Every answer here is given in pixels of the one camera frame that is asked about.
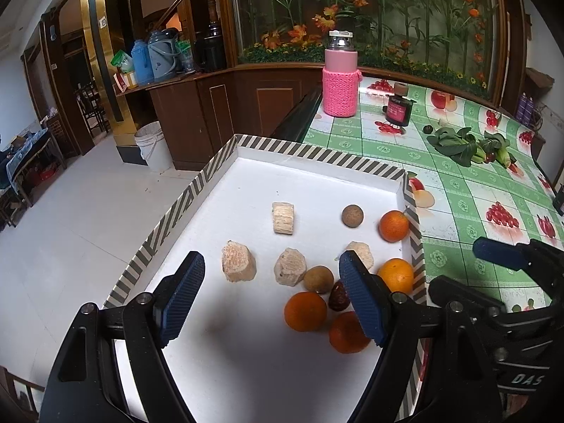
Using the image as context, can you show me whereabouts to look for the red date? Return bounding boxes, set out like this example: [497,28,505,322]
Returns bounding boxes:
[328,280,351,312]

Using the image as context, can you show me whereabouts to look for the black thermos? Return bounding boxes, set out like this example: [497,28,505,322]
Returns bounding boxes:
[203,21,226,71]

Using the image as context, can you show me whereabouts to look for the red and white box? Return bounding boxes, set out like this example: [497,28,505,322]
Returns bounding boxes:
[114,72,138,93]

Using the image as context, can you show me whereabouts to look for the black glossy panel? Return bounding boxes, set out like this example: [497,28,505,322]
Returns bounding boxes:
[269,86,324,142]

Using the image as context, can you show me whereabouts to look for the white plastic bucket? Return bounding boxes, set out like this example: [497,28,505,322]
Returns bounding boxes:
[134,121,172,172]

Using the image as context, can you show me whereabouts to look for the small dark bottle red label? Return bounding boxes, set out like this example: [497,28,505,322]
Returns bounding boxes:
[384,83,412,126]

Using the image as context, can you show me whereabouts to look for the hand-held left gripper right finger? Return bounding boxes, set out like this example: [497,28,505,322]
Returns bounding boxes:
[338,250,503,423]

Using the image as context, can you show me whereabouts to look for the green packet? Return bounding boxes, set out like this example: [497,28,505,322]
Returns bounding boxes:
[110,49,134,73]

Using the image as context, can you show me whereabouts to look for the artificial flower display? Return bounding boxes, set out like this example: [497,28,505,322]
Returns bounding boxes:
[229,0,507,98]

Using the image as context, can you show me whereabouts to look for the green checked printed tablecloth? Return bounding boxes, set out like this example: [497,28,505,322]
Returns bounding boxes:
[302,68,564,313]

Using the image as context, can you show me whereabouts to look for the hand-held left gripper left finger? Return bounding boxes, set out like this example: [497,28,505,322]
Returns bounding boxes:
[42,250,206,423]

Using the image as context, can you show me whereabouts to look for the blue thermos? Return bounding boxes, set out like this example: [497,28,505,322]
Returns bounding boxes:
[131,39,155,85]

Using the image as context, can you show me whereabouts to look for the orange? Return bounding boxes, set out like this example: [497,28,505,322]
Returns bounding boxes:
[329,311,372,354]
[284,292,327,332]
[379,210,410,243]
[376,258,415,295]

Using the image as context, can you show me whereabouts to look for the gold column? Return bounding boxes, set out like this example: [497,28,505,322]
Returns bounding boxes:
[79,0,142,135]

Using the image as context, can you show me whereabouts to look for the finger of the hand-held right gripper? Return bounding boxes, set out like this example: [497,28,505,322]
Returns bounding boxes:
[428,274,507,318]
[473,237,564,300]

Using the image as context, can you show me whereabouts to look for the table with blue cloth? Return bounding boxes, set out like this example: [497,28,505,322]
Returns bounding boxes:
[0,128,67,225]

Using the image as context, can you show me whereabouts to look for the purple bottles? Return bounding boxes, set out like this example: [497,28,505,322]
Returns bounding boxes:
[515,92,534,126]

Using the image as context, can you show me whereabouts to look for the bok choy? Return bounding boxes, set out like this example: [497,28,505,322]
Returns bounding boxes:
[427,127,485,167]
[478,131,518,169]

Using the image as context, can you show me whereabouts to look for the clear cup with green contents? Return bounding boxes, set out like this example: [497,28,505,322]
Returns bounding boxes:
[176,39,195,73]

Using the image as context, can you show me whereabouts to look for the grey kettle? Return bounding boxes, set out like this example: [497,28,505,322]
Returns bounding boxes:
[147,29,181,82]

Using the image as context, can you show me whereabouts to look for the bottle with pink knit sleeve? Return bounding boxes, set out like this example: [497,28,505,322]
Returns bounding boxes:
[321,30,360,118]

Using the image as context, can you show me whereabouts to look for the dark brown longan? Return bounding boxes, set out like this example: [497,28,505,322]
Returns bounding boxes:
[341,204,364,229]

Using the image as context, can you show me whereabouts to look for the wooden cabinet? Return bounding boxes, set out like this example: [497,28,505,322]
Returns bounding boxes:
[117,64,324,170]

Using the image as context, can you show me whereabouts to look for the wooden chair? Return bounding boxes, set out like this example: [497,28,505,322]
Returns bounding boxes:
[75,80,109,139]

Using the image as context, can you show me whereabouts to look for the white tray with striped rim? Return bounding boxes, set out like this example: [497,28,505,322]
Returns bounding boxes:
[102,133,428,423]

